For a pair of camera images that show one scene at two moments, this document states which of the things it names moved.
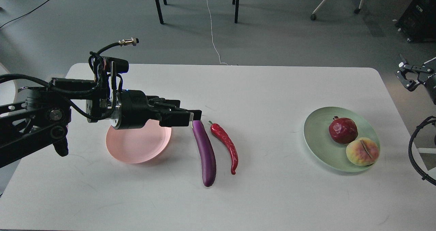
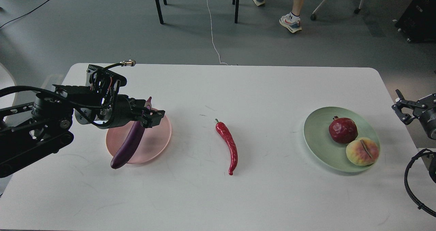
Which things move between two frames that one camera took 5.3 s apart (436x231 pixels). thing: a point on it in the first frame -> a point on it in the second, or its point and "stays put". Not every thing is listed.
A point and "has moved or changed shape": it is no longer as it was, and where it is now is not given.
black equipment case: (418, 22) stays put
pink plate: (137, 145) stays put
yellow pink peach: (362, 151) stays put
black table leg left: (157, 1) stays put
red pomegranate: (343, 130) stays put
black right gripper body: (430, 84) -> (428, 116)
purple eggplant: (208, 160) -> (124, 154)
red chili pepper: (218, 132) has moved or changed shape
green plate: (324, 149) stays put
